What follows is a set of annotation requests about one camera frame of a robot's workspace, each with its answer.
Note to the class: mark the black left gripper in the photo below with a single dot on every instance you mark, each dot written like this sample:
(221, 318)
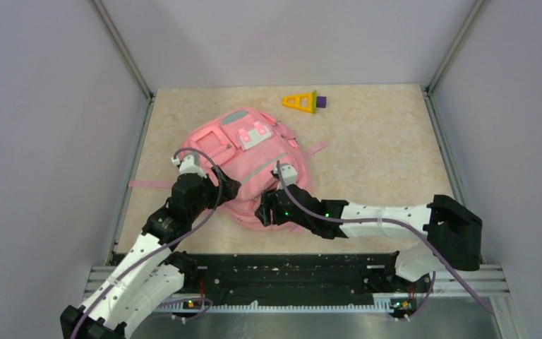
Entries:
(230, 188)

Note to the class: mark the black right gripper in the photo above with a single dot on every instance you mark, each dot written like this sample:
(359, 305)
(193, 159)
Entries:
(269, 203)

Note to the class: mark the pink student backpack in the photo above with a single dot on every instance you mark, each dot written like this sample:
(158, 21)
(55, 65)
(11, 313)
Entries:
(246, 144)

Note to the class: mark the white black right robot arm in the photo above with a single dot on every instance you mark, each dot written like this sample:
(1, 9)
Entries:
(448, 234)

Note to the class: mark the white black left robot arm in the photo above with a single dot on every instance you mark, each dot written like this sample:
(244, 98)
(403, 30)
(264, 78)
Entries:
(152, 270)

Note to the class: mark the yellow green purple toy block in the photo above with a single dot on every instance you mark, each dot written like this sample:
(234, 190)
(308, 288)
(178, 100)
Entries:
(305, 102)

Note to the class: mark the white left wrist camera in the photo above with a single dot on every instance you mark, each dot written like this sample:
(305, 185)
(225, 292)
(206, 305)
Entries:
(189, 164)

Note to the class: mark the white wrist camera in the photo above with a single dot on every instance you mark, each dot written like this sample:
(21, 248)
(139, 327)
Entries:
(189, 164)
(284, 174)

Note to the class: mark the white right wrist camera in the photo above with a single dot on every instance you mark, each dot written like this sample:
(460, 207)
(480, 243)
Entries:
(284, 174)

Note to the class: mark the aluminium frame rail left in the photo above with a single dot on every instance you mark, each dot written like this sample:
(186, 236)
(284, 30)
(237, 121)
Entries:
(120, 106)

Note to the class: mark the aluminium frame rail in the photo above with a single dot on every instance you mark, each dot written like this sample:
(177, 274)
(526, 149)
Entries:
(120, 106)
(444, 116)

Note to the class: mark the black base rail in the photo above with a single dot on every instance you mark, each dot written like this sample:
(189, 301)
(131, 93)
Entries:
(296, 280)

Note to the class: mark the aluminium frame rail right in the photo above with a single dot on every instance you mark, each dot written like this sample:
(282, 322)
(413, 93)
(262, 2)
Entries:
(444, 116)

